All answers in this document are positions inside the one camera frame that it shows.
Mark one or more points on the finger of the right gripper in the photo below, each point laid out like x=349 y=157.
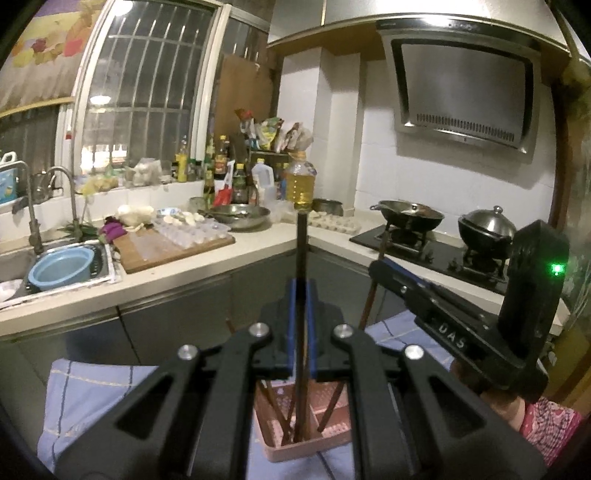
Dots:
x=392 y=276

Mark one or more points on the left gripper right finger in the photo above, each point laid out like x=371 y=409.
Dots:
x=411 y=418

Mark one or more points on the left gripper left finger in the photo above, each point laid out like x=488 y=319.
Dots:
x=190 y=418

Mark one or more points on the black chopstick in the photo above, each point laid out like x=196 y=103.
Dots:
x=301 y=369

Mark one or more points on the person's right hand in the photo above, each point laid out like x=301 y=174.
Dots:
x=510 y=407

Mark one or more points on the black gas stove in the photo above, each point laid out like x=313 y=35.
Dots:
x=457 y=262

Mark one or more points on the pink plastic utensil basket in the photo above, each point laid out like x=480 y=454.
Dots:
x=337 y=433

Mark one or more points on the lidded black wok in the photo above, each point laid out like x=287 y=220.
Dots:
x=487 y=231

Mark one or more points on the egg tray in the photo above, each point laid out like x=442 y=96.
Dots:
x=336 y=223

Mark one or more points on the blue checked tablecloth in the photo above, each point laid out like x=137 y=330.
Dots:
x=191 y=417

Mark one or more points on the large cooking oil bottle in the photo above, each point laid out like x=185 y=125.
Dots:
x=300 y=179

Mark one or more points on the wooden cutting board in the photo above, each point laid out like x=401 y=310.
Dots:
x=147 y=248

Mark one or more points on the white plastic jug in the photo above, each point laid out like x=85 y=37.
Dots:
x=263 y=178

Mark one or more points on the steel mixing bowl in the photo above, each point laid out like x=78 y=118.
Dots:
x=240 y=216

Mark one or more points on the steel range hood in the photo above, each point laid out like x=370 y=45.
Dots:
x=463 y=80

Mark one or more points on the blue plastic basin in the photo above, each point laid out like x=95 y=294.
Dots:
x=61 y=268

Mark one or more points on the soy sauce bottle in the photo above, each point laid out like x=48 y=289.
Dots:
x=220 y=163

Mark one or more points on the yellow bottle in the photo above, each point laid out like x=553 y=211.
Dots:
x=181 y=159

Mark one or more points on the fruit pattern roller blind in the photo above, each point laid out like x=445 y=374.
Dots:
x=41 y=69

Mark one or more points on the black wok with handle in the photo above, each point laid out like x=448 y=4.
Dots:
x=410 y=216

